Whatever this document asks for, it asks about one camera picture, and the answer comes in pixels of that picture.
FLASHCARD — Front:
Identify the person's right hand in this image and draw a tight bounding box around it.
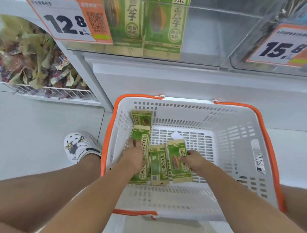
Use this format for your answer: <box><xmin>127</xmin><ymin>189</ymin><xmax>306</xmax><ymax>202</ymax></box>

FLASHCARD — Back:
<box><xmin>180</xmin><ymin>150</ymin><xmax>209</xmax><ymax>173</ymax></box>

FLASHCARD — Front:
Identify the person's left hand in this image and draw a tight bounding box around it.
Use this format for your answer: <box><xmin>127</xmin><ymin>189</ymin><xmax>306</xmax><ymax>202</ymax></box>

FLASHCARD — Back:
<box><xmin>119</xmin><ymin>137</ymin><xmax>147</xmax><ymax>174</ymax></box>

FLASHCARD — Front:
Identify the green snack packet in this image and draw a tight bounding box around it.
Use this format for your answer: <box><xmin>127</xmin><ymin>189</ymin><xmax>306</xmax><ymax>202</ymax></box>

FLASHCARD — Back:
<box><xmin>130</xmin><ymin>109</ymin><xmax>152</xmax><ymax>127</ymax></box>
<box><xmin>149</xmin><ymin>145</ymin><xmax>170</xmax><ymax>186</ymax></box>
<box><xmin>129</xmin><ymin>125</ymin><xmax>151</xmax><ymax>185</ymax></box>
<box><xmin>167</xmin><ymin>139</ymin><xmax>193</xmax><ymax>183</ymax></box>

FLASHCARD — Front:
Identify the white orange shopping basket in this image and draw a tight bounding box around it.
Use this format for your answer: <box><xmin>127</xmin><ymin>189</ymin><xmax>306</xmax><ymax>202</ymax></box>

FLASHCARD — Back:
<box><xmin>100</xmin><ymin>94</ymin><xmax>287</xmax><ymax>220</ymax></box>

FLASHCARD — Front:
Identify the white store shelf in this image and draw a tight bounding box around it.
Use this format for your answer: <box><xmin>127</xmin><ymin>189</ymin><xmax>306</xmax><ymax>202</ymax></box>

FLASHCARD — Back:
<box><xmin>24</xmin><ymin>0</ymin><xmax>307</xmax><ymax>131</ymax></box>

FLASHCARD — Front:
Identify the row of green packets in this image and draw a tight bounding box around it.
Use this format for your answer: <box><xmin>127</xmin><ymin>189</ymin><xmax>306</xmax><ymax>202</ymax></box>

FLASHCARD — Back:
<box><xmin>103</xmin><ymin>0</ymin><xmax>191</xmax><ymax>60</ymax></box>

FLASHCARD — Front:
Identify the person's right forearm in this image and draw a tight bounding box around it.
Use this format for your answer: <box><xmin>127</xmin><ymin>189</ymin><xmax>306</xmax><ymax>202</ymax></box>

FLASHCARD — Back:
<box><xmin>198</xmin><ymin>164</ymin><xmax>305</xmax><ymax>233</ymax></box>

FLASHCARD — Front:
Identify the person's left forearm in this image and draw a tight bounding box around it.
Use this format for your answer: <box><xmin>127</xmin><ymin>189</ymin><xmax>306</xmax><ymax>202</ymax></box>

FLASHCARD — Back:
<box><xmin>39</xmin><ymin>163</ymin><xmax>135</xmax><ymax>233</ymax></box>

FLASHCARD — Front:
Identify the person's left shoe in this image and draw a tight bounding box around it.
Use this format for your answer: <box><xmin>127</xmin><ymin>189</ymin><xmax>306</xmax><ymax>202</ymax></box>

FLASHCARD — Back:
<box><xmin>63</xmin><ymin>131</ymin><xmax>102</xmax><ymax>165</ymax></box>

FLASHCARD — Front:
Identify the person's shoe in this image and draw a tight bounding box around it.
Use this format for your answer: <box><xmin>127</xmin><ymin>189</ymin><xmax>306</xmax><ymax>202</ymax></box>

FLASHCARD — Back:
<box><xmin>63</xmin><ymin>131</ymin><xmax>102</xmax><ymax>165</ymax></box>
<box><xmin>254</xmin><ymin>152</ymin><xmax>266</xmax><ymax>175</ymax></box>

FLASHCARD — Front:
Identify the person's right shoe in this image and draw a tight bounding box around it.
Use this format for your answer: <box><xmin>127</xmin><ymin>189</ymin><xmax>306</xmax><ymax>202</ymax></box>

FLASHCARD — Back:
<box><xmin>254</xmin><ymin>152</ymin><xmax>266</xmax><ymax>175</ymax></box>

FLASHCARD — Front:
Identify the person's left leg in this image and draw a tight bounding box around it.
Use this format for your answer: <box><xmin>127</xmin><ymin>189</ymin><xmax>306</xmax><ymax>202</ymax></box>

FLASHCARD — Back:
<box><xmin>0</xmin><ymin>153</ymin><xmax>101</xmax><ymax>233</ymax></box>

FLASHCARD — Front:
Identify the person's leg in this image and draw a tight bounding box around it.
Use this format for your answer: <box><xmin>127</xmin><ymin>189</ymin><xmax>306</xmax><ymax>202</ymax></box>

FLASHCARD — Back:
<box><xmin>0</xmin><ymin>153</ymin><xmax>101</xmax><ymax>233</ymax></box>
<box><xmin>280</xmin><ymin>185</ymin><xmax>307</xmax><ymax>225</ymax></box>

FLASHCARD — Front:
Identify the person's right leg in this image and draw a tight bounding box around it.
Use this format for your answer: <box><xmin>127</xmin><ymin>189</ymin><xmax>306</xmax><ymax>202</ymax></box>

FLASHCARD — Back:
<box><xmin>280</xmin><ymin>185</ymin><xmax>307</xmax><ymax>225</ymax></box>

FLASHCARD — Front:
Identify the empty clear plastic bin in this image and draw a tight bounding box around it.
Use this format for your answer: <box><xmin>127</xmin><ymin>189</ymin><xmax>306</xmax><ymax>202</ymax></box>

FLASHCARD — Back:
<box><xmin>57</xmin><ymin>0</ymin><xmax>283</xmax><ymax>67</ymax></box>

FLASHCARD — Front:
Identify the orange white price tag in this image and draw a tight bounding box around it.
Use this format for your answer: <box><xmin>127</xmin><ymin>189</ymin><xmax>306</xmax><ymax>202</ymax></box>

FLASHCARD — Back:
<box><xmin>247</xmin><ymin>24</ymin><xmax>307</xmax><ymax>68</ymax></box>
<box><xmin>26</xmin><ymin>0</ymin><xmax>113</xmax><ymax>45</ymax></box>

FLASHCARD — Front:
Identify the pile of brown snack bags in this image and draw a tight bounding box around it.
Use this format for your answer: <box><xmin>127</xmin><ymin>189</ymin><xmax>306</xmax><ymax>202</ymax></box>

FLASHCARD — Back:
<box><xmin>0</xmin><ymin>14</ymin><xmax>91</xmax><ymax>99</ymax></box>

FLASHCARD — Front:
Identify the white wire end rack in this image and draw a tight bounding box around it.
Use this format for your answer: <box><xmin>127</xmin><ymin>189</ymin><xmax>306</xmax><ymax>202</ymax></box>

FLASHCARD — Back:
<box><xmin>0</xmin><ymin>14</ymin><xmax>113</xmax><ymax>112</ymax></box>

